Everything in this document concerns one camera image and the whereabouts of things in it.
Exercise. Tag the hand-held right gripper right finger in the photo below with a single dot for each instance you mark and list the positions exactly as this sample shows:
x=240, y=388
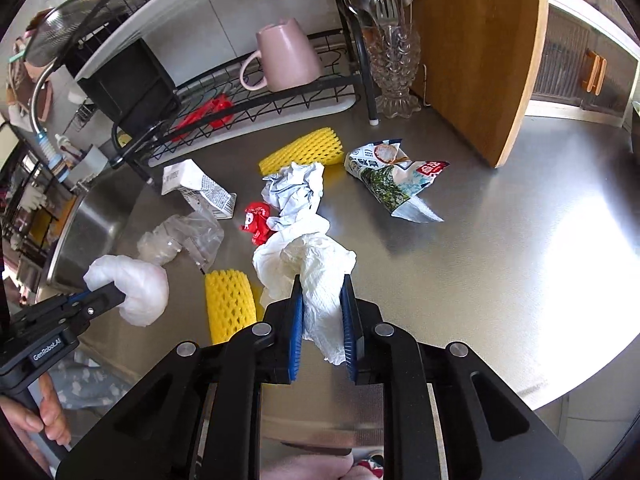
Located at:
x=350, y=332

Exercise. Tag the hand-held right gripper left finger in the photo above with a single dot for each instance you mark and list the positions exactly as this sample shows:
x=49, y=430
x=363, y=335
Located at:
x=295, y=332

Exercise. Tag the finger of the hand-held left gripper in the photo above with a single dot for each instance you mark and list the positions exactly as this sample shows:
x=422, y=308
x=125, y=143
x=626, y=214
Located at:
x=102, y=300

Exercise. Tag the white plastic bag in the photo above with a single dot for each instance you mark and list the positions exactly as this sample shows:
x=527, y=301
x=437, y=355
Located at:
x=140, y=290

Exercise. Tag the white paper towel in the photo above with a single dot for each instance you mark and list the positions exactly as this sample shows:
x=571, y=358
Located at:
x=320, y=270

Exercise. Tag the person's left hand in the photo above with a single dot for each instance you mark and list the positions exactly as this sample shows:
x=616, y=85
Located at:
x=52, y=415

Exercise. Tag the person's right hand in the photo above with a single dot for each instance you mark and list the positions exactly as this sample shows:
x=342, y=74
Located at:
x=310, y=467

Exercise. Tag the blue patterned clothing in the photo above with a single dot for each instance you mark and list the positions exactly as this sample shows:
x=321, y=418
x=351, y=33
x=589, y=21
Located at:
x=90, y=380

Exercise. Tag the yellow foam fruit net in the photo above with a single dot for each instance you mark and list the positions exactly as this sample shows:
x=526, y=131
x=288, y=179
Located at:
x=227, y=305
x=310, y=150

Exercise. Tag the stainless steel sink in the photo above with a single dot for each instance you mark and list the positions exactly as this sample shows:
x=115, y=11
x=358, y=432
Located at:
x=95, y=225

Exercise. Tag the clear plastic bag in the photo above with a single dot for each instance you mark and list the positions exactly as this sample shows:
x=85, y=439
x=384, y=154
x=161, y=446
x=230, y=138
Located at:
x=185, y=235

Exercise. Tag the red wrapper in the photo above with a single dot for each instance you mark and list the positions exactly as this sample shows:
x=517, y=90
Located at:
x=257, y=220

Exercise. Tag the crumpled grey white wrapper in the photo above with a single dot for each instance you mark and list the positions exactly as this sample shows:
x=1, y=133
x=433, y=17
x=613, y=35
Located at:
x=295, y=190

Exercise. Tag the white toothbrush holder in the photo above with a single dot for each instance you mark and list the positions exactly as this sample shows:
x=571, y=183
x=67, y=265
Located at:
x=90, y=157

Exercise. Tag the flattened white carton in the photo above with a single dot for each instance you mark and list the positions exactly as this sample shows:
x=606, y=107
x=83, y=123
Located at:
x=192, y=180

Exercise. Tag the green white snack packet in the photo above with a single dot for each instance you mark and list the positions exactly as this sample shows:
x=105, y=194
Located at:
x=395, y=180

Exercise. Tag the metal faucet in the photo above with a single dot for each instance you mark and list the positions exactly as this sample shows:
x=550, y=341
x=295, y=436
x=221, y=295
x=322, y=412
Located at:
x=40, y=130

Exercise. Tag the brown hanging towel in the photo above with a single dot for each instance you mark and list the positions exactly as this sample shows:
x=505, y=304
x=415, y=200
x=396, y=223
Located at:
x=42, y=100

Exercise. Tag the red scissors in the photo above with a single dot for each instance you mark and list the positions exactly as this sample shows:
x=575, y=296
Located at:
x=205, y=115

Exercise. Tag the black plastic box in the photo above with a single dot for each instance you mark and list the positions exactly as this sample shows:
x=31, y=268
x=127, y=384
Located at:
x=125, y=85

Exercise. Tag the glass cutlery holder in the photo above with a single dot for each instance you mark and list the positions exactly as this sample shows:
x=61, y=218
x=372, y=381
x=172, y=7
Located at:
x=395, y=70

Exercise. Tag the metal colander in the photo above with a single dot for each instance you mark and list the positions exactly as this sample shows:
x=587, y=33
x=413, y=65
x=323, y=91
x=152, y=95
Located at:
x=70, y=25

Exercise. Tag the pink mug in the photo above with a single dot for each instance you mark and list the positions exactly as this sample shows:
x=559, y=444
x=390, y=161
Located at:
x=287, y=52

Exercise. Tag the white drip tray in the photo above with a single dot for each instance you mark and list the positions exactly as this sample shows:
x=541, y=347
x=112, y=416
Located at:
x=165, y=15

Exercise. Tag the wooden cutting board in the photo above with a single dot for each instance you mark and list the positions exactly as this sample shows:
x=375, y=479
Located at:
x=475, y=50

